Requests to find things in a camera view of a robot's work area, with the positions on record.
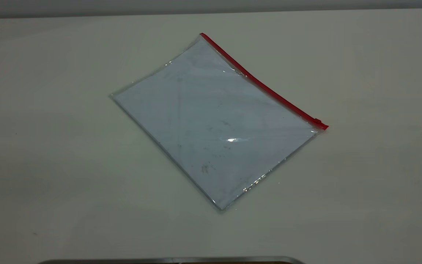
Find clear plastic zip bag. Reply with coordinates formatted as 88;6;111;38
109;33;329;212

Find white paper sheets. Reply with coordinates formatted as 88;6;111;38
114;38;318;210

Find grey metal frame edge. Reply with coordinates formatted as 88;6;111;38
37;256;305;264

